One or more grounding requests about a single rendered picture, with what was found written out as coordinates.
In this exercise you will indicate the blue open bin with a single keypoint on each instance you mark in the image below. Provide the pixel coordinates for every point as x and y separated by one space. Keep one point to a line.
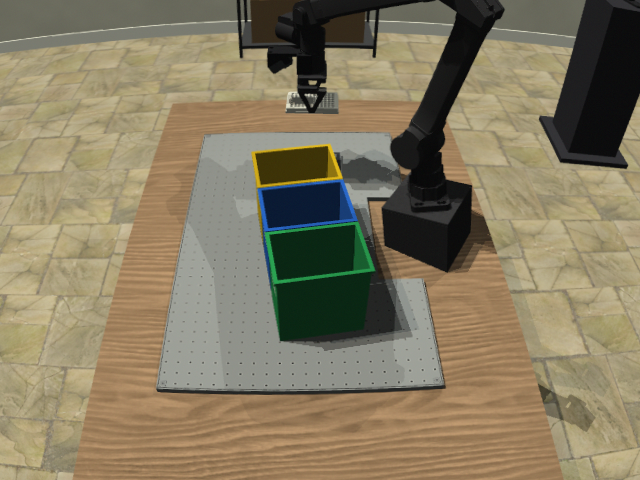
305 205

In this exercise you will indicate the green open-top bin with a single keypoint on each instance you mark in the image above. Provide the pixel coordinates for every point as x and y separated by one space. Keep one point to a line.
322 277

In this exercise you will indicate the yellow open bin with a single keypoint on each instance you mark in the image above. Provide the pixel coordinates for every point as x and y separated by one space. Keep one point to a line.
294 164

